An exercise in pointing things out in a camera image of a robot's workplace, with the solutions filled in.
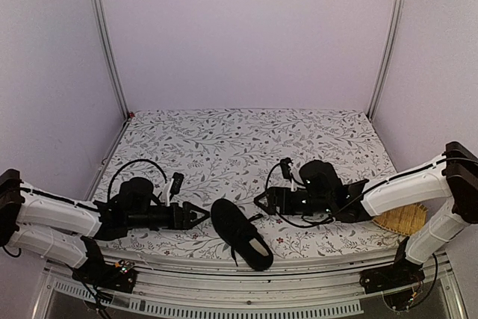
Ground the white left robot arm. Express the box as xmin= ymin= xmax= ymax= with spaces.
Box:
xmin=1 ymin=169 xmax=210 ymax=285

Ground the floral patterned table mat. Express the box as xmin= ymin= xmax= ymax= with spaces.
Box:
xmin=80 ymin=108 xmax=412 ymax=261

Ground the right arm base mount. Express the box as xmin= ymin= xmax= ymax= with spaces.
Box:
xmin=359 ymin=237 xmax=425 ymax=294

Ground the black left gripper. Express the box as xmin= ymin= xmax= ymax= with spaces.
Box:
xmin=127 ymin=201 xmax=210 ymax=230

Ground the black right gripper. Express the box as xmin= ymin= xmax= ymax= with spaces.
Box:
xmin=255 ymin=186 xmax=333 ymax=215

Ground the black canvas sneaker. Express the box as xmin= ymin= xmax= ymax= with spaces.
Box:
xmin=211 ymin=199 xmax=273 ymax=271

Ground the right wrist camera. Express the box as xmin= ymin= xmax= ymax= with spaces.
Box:
xmin=279 ymin=158 xmax=298 ymax=192

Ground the aluminium frame post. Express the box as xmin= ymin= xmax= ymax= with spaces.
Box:
xmin=367 ymin=0 xmax=405 ymax=122
xmin=91 ymin=0 xmax=130 ymax=120

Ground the aluminium front rail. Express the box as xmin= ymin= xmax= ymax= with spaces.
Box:
xmin=31 ymin=247 xmax=468 ymax=319

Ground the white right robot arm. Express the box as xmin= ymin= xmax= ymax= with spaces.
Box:
xmin=254 ymin=141 xmax=477 ymax=286

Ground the left aluminium frame post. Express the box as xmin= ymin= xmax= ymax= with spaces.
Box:
xmin=91 ymin=0 xmax=130 ymax=120

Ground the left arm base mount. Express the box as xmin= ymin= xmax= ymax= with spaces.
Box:
xmin=72 ymin=236 xmax=137 ymax=294

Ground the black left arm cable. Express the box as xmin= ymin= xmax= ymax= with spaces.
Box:
xmin=110 ymin=159 xmax=171 ymax=200

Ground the black shoelace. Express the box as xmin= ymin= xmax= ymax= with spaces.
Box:
xmin=224 ymin=214 xmax=269 ymax=271

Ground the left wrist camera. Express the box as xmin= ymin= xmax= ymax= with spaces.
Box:
xmin=160 ymin=172 xmax=184 ymax=207

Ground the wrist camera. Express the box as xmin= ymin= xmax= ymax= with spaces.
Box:
xmin=279 ymin=158 xmax=298 ymax=192
xmin=160 ymin=172 xmax=184 ymax=207

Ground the right aluminium frame post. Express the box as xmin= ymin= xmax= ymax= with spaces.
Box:
xmin=367 ymin=0 xmax=405 ymax=122

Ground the woven bamboo tray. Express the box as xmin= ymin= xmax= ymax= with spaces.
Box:
xmin=372 ymin=203 xmax=428 ymax=236

